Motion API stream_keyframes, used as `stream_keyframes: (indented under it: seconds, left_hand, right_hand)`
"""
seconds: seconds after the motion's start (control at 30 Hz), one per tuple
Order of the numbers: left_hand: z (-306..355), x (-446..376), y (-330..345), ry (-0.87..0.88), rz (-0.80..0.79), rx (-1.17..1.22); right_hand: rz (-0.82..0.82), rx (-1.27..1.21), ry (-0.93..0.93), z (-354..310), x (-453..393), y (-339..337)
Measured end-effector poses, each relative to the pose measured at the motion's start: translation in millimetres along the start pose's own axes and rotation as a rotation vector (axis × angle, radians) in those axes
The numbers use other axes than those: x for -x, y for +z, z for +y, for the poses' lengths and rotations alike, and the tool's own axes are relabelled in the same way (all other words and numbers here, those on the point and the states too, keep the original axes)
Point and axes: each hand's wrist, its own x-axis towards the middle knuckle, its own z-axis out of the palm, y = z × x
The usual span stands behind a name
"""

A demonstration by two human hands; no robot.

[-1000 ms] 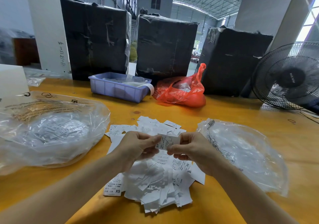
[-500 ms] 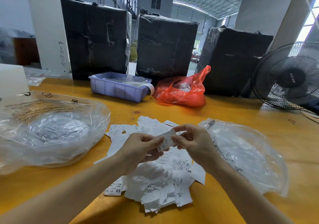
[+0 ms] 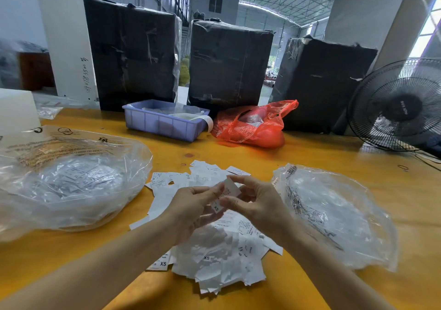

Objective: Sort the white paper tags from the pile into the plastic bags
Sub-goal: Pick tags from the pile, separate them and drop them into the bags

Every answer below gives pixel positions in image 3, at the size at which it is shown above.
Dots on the person's right hand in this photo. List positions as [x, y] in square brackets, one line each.
[265, 208]

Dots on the person's left hand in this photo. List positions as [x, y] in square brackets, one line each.
[193, 210]

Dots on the white paper label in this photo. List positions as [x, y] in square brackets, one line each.
[226, 193]

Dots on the pile of white labels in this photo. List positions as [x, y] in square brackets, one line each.
[213, 251]

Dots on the clear plastic bag black print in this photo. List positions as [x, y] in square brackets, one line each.
[341, 213]

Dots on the large clear bag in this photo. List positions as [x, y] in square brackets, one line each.
[74, 182]

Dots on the person's right forearm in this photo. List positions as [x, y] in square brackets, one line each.
[337, 279]

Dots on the person's left forearm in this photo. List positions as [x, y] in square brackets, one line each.
[86, 272]

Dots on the red plastic bag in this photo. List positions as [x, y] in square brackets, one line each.
[255, 127]

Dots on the blue plastic bin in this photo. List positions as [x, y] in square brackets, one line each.
[157, 120]

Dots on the large black wrapped bale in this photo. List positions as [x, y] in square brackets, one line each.
[132, 52]
[231, 65]
[324, 86]

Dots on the black table fan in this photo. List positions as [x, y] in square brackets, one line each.
[401, 106]

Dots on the white foam box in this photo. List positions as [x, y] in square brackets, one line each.
[19, 112]

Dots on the grey cabin with window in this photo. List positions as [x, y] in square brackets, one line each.
[215, 1]

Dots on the brown wooden cabinet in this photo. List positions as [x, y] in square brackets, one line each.
[36, 70]

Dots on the white pillar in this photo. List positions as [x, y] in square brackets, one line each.
[65, 37]

